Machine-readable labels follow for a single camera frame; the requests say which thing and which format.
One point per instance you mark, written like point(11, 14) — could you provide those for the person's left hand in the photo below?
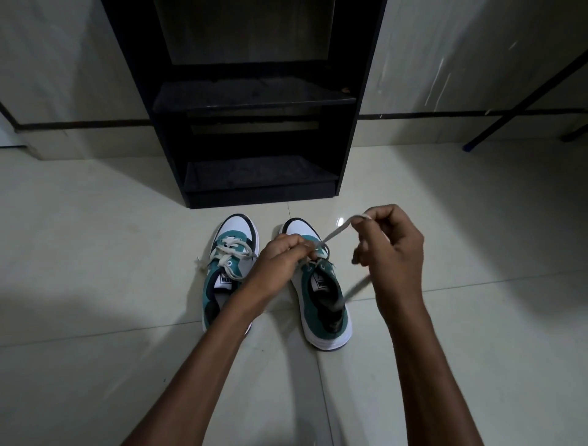
point(275, 271)

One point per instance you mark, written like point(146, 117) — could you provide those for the person's right hand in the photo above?
point(399, 266)

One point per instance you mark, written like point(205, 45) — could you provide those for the teal white sneaker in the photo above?
point(234, 227)
point(298, 227)

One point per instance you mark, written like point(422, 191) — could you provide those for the black shoe rack shelf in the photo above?
point(133, 92)

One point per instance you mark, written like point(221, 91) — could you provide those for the person's right forearm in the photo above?
point(432, 381)

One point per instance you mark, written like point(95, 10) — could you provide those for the person's left forearm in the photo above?
point(197, 372)

